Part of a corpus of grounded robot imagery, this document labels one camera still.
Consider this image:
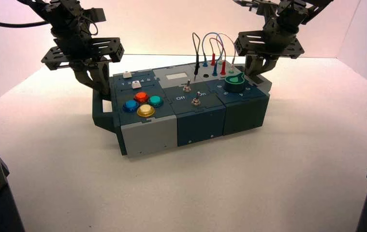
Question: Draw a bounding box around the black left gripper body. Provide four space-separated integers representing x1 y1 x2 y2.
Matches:
41 27 125 71

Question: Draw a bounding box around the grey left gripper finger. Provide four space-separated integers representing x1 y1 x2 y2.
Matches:
73 65 99 90
89 62 111 97

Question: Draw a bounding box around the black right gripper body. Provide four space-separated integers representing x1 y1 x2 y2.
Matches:
233 18 305 59

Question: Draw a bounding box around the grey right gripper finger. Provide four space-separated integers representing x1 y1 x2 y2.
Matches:
255 57 279 78
245 54 262 77

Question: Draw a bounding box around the blue grey control box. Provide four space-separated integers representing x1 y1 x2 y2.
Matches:
92 62 273 158

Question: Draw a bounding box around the green rotary knob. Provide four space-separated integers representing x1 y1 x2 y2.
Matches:
224 72 246 94

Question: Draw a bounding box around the blue round push button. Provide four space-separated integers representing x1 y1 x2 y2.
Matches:
122 100 140 113

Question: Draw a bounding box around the orange round push button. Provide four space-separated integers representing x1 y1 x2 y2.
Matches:
133 92 149 104

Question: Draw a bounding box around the yellow round push button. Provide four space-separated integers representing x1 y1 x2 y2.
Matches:
136 104 156 118

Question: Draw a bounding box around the teal round push button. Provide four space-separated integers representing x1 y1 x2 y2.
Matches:
147 95 164 108

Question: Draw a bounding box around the white banana plug cable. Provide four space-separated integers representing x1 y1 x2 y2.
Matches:
217 33 237 73

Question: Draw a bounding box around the red banana plug cable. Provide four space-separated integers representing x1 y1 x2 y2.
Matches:
208 37 227 76

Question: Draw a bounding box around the blue banana plug cable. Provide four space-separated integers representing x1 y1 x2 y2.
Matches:
201 32 226 77

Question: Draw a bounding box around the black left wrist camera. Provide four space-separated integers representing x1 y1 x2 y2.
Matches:
83 7 107 24

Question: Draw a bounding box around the black banana plug cable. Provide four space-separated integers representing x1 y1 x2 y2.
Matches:
191 32 202 81

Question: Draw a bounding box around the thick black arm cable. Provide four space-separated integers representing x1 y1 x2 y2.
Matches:
0 14 50 29

